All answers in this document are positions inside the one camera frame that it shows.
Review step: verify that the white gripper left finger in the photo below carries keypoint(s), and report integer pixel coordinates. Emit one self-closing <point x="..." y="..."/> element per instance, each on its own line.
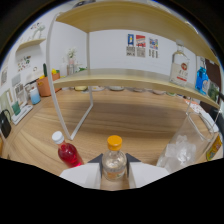
<point x="81" y="175"/>

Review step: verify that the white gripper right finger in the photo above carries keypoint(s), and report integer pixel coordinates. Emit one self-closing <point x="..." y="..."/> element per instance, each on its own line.
<point x="146" y="174"/>

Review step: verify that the small red liquid bottle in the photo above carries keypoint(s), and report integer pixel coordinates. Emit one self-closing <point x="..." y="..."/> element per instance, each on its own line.
<point x="68" y="153"/>

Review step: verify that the clear bottle with orange cap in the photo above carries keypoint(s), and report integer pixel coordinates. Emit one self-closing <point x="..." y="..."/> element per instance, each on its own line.
<point x="114" y="163"/>

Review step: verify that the blue and white cup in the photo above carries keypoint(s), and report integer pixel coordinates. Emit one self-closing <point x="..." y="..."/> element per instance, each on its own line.
<point x="35" y="97"/>

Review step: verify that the green cup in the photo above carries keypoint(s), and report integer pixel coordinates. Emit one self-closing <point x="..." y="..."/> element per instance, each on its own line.
<point x="16" y="108"/>

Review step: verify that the clear glass with ice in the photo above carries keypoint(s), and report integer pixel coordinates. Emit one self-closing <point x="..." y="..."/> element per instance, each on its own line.
<point x="181" y="153"/>

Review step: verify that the white tray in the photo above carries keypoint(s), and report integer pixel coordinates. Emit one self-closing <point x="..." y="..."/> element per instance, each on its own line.
<point x="21" y="115"/>

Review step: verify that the black handbag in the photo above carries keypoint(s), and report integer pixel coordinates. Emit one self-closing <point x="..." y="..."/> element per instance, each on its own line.
<point x="5" y="125"/>

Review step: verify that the orange storage basket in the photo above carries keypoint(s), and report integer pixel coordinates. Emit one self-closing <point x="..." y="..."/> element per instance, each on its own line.
<point x="44" y="86"/>

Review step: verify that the white wooden two-tier shelf rack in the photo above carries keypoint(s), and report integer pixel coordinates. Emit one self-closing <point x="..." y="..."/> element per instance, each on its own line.
<point x="133" y="78"/>

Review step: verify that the blue liquid bottle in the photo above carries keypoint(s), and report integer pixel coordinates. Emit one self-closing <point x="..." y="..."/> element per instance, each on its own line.
<point x="202" y="83"/>

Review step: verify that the clear bottle with red label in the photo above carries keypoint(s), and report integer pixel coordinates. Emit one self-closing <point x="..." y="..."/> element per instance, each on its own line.
<point x="180" y="71"/>

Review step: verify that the colourful wall poster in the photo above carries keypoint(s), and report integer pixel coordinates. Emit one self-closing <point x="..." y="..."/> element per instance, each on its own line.
<point x="153" y="47"/>

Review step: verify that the red wall poster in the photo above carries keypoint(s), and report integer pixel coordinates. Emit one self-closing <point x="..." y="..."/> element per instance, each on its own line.
<point x="140" y="46"/>

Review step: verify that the blue yellow wall poster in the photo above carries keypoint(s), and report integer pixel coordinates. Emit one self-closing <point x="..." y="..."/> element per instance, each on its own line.
<point x="130" y="45"/>

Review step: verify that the wooden wall shelf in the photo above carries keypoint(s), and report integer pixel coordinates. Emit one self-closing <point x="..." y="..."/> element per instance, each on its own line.
<point x="30" y="43"/>

